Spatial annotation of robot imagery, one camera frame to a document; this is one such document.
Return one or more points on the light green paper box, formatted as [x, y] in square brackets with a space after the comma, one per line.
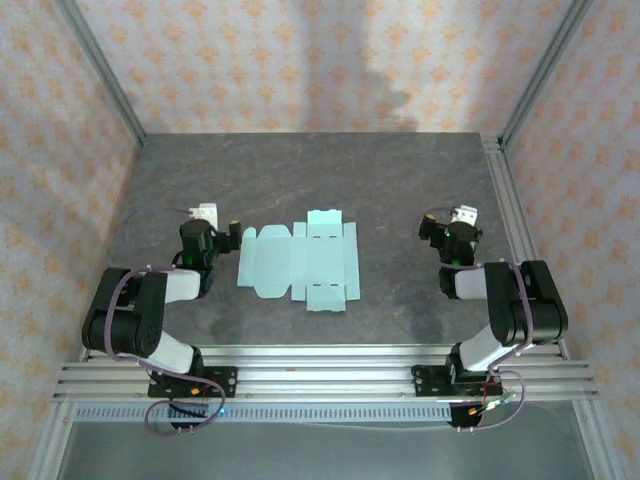
[300, 255]

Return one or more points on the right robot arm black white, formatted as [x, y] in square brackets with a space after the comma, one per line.
[505, 305]

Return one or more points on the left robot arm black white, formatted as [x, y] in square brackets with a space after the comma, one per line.
[150, 310]

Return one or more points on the grey metal panel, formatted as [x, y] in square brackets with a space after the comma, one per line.
[325, 452]

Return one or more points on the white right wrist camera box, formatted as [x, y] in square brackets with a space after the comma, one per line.
[465, 214]

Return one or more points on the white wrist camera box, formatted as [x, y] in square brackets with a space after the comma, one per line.
[465, 214]
[207, 212]

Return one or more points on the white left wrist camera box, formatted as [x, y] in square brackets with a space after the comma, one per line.
[207, 212]

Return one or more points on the aluminium side rail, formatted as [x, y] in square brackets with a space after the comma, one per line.
[505, 200]

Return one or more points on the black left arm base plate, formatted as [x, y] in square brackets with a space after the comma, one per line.
[225, 382]

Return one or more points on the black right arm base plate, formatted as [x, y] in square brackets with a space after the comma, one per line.
[425, 382]

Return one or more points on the narrow aluminium table edge rail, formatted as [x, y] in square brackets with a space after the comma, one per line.
[325, 352]

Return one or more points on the wide aluminium base rail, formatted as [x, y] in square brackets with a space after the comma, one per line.
[325, 382]

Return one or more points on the aluminium frame post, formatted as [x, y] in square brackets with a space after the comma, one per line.
[101, 65]
[545, 65]

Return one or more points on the aluminium frame leg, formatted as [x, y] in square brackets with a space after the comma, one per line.
[50, 440]
[592, 440]

